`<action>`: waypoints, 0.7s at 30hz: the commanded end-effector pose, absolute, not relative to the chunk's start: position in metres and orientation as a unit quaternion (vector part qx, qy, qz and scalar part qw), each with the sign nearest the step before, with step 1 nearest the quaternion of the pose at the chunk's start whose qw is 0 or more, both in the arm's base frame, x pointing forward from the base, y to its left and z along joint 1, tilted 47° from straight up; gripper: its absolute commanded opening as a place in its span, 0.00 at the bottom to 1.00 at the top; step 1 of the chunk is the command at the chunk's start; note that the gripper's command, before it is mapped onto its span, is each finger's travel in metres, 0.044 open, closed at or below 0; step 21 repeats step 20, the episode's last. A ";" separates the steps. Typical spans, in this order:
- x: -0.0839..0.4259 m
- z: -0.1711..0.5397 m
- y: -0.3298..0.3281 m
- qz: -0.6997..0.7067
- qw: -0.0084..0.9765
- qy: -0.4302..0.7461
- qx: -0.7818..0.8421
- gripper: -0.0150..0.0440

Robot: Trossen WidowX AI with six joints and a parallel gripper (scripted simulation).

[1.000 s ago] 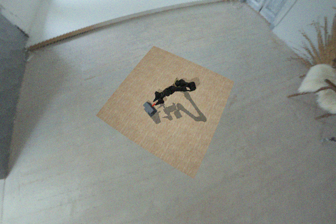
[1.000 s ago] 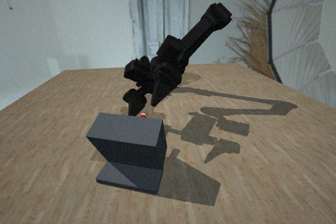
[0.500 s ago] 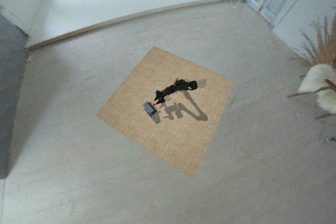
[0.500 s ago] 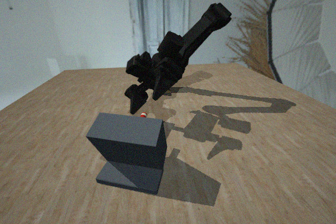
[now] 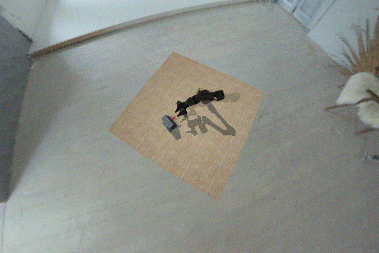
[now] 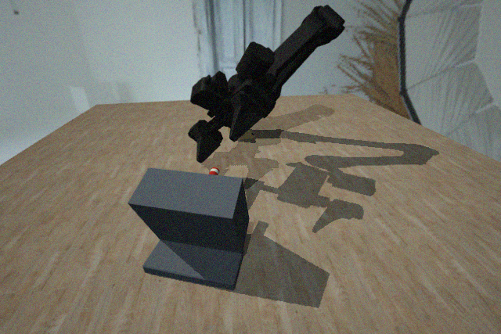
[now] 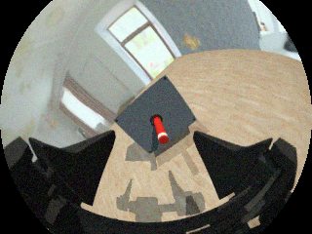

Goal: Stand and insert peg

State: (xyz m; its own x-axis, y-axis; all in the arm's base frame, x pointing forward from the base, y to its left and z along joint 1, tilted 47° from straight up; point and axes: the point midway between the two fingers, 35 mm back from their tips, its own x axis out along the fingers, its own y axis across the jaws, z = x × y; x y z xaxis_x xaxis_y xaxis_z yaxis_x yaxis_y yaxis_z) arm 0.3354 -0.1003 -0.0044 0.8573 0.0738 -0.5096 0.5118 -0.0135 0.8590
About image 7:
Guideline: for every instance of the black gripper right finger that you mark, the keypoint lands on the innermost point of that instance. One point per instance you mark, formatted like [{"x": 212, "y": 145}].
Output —
[{"x": 227, "y": 163}]

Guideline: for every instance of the red peg with white band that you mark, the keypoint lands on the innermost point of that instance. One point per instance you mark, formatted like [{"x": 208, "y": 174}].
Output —
[{"x": 160, "y": 131}]

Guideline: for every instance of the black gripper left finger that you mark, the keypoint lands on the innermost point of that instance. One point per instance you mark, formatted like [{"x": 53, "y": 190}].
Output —
[{"x": 79, "y": 165}]

